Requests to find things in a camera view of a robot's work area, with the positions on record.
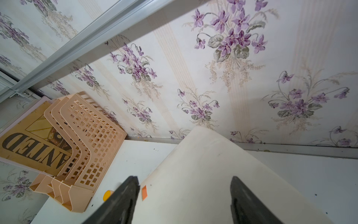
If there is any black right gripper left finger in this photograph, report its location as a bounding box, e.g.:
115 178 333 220
84 176 140 224

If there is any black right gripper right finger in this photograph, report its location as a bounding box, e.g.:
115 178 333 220
230 176 282 224

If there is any white oval drawer cabinet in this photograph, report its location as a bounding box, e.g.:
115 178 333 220
132 127 331 224

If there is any beige desk file organizer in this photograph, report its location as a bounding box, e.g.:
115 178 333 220
30 92 127 213

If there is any wanted poster book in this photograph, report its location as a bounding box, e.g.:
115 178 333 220
1 99 72 176

